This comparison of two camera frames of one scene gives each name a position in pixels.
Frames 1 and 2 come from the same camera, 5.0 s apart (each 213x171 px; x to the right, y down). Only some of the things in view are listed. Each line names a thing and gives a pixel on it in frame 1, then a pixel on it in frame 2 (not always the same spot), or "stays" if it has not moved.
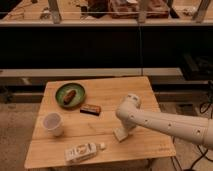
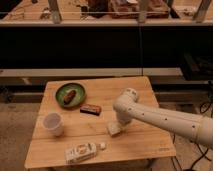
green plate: x=70 y=95 stays
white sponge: x=120 y=133 → x=113 y=128
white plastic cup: x=53 y=122 stays
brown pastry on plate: x=67 y=99 stays
